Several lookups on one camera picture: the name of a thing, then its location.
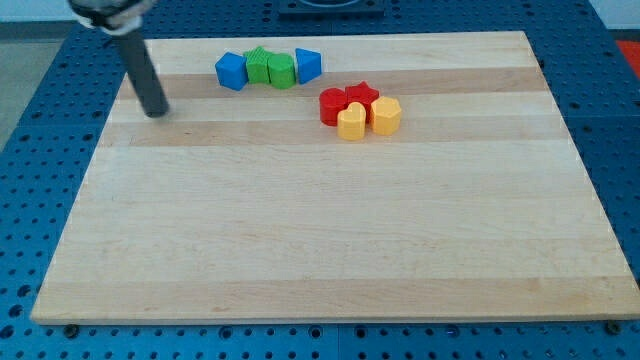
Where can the yellow hexagon block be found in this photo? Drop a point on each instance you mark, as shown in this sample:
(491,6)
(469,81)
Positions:
(386,113)

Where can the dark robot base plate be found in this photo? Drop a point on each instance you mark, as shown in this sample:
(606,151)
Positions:
(299,9)

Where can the blue triangular prism block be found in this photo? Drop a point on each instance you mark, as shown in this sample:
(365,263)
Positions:
(309,65)

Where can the blue cube block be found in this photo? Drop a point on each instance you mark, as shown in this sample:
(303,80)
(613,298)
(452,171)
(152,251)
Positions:
(231,71)

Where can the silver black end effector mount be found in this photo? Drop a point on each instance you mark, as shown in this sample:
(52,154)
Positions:
(114,17)

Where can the light wooden board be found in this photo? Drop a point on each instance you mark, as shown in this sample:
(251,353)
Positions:
(242,207)

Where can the yellow heart block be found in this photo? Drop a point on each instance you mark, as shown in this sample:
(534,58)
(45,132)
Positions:
(351,122)

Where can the green cylinder block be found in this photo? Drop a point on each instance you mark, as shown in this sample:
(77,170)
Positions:
(281,71)

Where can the green star block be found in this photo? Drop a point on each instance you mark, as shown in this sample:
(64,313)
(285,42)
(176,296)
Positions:
(257,65)

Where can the red star block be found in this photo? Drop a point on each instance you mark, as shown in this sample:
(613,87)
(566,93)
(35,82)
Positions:
(364,94)

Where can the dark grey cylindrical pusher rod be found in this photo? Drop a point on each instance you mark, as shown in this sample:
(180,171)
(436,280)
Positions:
(142,74)

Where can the red cylinder block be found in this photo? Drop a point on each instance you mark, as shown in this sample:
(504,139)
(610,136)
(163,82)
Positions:
(331,102)

